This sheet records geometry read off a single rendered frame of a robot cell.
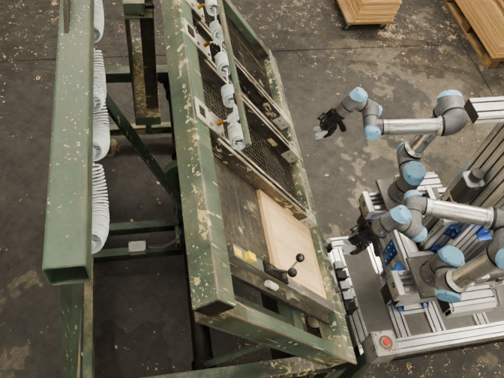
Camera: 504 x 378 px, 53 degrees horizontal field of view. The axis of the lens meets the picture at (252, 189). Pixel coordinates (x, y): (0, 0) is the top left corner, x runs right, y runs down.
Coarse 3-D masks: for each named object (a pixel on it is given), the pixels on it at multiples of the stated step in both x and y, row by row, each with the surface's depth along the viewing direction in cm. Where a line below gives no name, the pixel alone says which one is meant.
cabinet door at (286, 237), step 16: (256, 192) 240; (272, 208) 245; (272, 224) 237; (288, 224) 256; (272, 240) 228; (288, 240) 247; (304, 240) 269; (272, 256) 221; (288, 256) 238; (304, 256) 258; (304, 272) 249; (320, 288) 259
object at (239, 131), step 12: (216, 0) 236; (216, 12) 236; (216, 24) 223; (228, 36) 210; (228, 48) 206; (216, 60) 215; (228, 60) 203; (228, 72) 215; (228, 84) 202; (228, 96) 207; (240, 96) 191; (240, 108) 188; (240, 120) 185; (228, 132) 194; (240, 132) 192; (240, 144) 190
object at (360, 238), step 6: (366, 222) 211; (360, 228) 212; (366, 228) 211; (354, 234) 213; (360, 234) 212; (366, 234) 212; (372, 234) 208; (348, 240) 214; (354, 240) 213; (360, 240) 212; (366, 240) 213; (360, 246) 214; (366, 246) 212
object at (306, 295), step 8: (232, 248) 185; (240, 248) 190; (232, 256) 184; (240, 256) 187; (240, 264) 190; (248, 264) 192; (256, 264) 197; (256, 272) 199; (264, 272) 201; (272, 280) 209; (288, 280) 219; (280, 288) 218; (288, 288) 219; (296, 288) 224; (304, 288) 233; (304, 296) 231; (312, 296) 237; (320, 296) 247; (312, 304) 242; (320, 304) 244; (328, 304) 253; (328, 312) 255
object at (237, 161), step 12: (204, 108) 196; (204, 120) 191; (216, 120) 202; (228, 120) 200; (216, 132) 197; (216, 144) 207; (228, 144) 214; (216, 156) 214; (228, 156) 215; (240, 156) 220; (240, 168) 224; (252, 168) 227; (252, 180) 233; (264, 180) 235; (264, 192) 244; (276, 192) 245; (288, 204) 257; (300, 204) 269; (300, 216) 269; (312, 216) 279
